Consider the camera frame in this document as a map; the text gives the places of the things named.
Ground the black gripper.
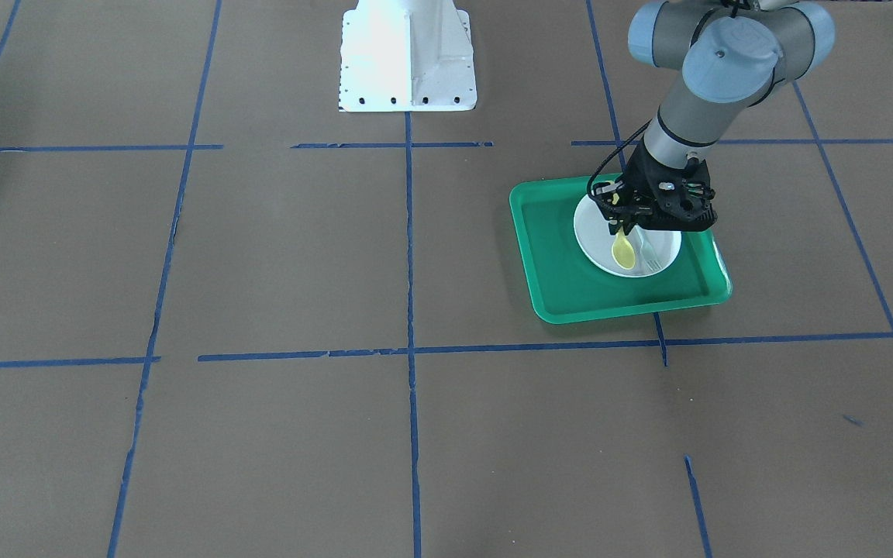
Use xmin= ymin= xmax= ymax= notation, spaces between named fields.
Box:
xmin=598 ymin=152 xmax=695 ymax=236

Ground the yellow plastic spoon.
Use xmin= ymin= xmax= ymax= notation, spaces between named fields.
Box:
xmin=611 ymin=236 xmax=636 ymax=270

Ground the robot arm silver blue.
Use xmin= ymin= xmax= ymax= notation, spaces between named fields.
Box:
xmin=588 ymin=1 xmax=836 ymax=236

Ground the white round plate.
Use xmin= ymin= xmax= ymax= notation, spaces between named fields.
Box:
xmin=573 ymin=195 xmax=683 ymax=278

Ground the translucent blue plastic fork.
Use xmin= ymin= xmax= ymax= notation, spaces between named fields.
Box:
xmin=633 ymin=227 xmax=664 ymax=274

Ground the green plastic tray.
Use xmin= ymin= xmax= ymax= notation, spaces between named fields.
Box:
xmin=509 ymin=177 xmax=733 ymax=325

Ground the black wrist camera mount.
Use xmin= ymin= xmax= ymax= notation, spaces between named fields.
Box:
xmin=640 ymin=162 xmax=717 ymax=233

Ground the white column pedestal base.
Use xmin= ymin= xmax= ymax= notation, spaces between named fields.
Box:
xmin=338 ymin=1 xmax=478 ymax=113

